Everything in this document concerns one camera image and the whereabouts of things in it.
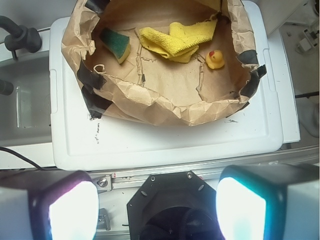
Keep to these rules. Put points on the yellow rubber duck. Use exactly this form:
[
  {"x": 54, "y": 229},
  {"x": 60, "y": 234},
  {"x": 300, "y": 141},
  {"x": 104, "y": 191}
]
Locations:
[{"x": 215, "y": 59}]

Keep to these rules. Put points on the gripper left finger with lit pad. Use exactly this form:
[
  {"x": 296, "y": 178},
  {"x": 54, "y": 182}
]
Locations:
[{"x": 48, "y": 205}]

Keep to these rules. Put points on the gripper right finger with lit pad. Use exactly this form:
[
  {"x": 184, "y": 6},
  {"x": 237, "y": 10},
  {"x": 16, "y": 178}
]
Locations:
[{"x": 269, "y": 202}]

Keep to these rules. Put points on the brown paper bag tray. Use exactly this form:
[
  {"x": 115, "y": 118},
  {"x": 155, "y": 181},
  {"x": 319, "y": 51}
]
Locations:
[{"x": 148, "y": 88}]

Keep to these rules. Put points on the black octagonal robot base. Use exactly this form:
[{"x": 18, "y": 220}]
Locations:
[{"x": 174, "y": 206}]

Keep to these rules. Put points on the green and yellow sponge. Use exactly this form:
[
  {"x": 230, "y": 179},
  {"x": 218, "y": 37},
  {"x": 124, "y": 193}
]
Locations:
[{"x": 118, "y": 44}]

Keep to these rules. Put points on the white sink basin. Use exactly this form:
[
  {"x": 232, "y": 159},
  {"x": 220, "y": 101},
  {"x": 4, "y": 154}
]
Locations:
[{"x": 25, "y": 114}]

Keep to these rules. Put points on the black faucet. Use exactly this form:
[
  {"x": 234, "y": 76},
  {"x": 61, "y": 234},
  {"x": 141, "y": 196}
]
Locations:
[{"x": 20, "y": 37}]

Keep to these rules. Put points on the white plastic board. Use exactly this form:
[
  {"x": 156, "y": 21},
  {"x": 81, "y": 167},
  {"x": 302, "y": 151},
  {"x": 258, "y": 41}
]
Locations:
[{"x": 109, "y": 143}]

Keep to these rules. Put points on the yellow microfiber cloth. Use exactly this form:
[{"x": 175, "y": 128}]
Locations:
[{"x": 181, "y": 42}]

